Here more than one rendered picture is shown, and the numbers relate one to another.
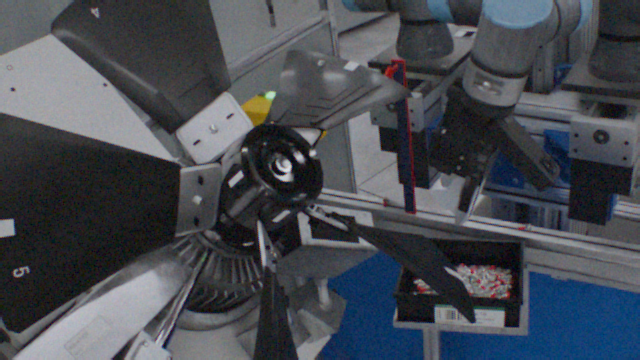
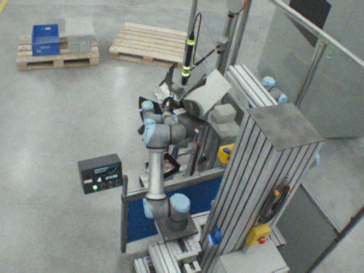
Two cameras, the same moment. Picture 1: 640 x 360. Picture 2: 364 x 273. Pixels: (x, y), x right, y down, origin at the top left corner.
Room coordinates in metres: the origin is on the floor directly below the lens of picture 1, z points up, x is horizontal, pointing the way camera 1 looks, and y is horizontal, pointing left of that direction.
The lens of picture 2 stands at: (1.65, -1.86, 2.90)
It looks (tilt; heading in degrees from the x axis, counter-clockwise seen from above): 42 degrees down; 113
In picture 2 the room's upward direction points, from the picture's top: 11 degrees clockwise
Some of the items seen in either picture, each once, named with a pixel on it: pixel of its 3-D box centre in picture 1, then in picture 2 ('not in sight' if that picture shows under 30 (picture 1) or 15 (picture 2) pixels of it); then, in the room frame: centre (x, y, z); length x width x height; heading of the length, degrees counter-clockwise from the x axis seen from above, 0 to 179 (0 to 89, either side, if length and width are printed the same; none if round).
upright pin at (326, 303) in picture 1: (323, 291); not in sight; (0.76, 0.02, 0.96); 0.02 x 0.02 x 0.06
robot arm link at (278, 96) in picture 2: not in sight; (275, 97); (1.45, -0.14, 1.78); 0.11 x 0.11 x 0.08; 61
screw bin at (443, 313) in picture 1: (461, 281); (162, 167); (0.86, -0.22, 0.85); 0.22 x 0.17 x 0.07; 70
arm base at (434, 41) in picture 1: (423, 32); not in sight; (1.55, -0.32, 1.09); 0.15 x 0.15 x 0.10
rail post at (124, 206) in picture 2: not in sight; (124, 228); (0.79, -0.61, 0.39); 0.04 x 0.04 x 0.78; 55
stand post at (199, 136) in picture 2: not in sight; (195, 148); (0.88, 0.38, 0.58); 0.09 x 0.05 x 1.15; 145
